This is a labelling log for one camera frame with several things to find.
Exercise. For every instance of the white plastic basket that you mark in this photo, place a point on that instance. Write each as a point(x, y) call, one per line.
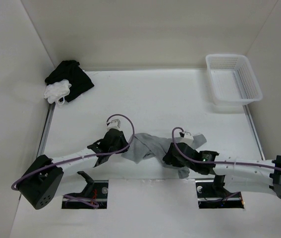
point(232, 80)

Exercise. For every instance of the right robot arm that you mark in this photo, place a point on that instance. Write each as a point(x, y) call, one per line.
point(229, 176)

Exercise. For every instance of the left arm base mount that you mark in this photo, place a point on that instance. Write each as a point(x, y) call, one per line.
point(93, 195)

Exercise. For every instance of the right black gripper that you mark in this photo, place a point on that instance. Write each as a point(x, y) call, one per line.
point(170, 158)

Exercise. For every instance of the black folded tank top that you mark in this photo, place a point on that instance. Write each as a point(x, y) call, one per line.
point(79, 80)

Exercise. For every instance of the grey tank top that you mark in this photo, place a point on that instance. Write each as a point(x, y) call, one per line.
point(145, 146)

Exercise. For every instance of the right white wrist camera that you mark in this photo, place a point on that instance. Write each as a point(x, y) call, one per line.
point(186, 137)

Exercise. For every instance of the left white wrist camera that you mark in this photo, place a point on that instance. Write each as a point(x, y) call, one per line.
point(113, 124)

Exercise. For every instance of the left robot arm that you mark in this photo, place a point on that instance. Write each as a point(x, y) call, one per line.
point(47, 178)

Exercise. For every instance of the white folded tank top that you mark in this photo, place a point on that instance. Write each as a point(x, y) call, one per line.
point(56, 92)

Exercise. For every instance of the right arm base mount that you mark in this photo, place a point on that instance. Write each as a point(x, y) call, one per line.
point(212, 195)

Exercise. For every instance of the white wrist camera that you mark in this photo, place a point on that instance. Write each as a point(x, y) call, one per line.
point(186, 137)
point(113, 124)

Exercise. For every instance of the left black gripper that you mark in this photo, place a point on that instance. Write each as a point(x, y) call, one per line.
point(124, 143)

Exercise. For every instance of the left aluminium table rail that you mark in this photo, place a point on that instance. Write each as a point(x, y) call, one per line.
point(46, 130)

